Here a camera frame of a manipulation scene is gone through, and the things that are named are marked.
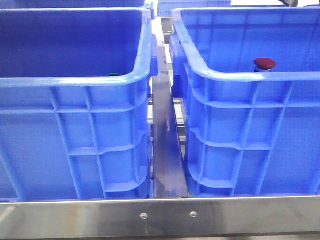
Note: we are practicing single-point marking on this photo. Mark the right blue plastic bin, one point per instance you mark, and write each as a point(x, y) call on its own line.
point(249, 133)

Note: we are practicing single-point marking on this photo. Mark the green mushroom push button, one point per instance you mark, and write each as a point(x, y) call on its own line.
point(113, 75)

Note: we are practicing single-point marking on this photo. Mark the far left blue bin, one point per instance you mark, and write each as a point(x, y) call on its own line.
point(47, 4)

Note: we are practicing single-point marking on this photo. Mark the blue plastic bin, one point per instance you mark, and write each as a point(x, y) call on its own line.
point(67, 131)
point(249, 133)

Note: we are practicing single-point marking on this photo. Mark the red mushroom push button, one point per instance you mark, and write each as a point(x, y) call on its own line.
point(264, 64)

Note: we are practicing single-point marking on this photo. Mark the far right blue bin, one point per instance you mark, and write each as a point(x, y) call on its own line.
point(165, 7)

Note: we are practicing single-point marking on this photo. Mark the steel divider rail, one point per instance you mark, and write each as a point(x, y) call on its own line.
point(169, 176)

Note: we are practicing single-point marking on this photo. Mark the left blue plastic bin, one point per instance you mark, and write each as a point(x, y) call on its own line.
point(67, 131)

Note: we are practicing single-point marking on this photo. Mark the steel front rail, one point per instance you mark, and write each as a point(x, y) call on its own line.
point(171, 217)

